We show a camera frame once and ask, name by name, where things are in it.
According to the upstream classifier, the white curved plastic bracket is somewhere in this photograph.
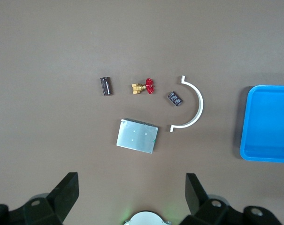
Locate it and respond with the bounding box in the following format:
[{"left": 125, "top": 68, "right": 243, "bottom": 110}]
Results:
[{"left": 170, "top": 75, "right": 204, "bottom": 133}]

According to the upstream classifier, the brass valve red handwheel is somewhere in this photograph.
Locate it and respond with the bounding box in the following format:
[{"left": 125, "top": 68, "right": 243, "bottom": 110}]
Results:
[{"left": 131, "top": 78, "right": 156, "bottom": 95}]

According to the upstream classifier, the silver metal power supply box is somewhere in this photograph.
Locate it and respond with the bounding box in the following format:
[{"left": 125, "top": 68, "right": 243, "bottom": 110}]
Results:
[{"left": 115, "top": 118, "right": 160, "bottom": 155}]

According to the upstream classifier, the dark brown cylinder capacitor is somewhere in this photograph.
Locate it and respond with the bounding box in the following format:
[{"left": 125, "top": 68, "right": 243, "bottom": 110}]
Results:
[{"left": 100, "top": 76, "right": 114, "bottom": 96}]

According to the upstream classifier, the blue plastic tray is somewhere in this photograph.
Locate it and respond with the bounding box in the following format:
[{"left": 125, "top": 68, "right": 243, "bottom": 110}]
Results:
[{"left": 239, "top": 84, "right": 284, "bottom": 164}]

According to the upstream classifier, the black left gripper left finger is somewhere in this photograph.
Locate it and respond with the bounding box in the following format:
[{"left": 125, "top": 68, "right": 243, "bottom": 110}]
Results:
[{"left": 0, "top": 172, "right": 79, "bottom": 225}]

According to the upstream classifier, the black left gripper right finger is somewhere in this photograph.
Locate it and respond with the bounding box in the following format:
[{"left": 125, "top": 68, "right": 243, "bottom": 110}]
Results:
[{"left": 181, "top": 173, "right": 284, "bottom": 225}]

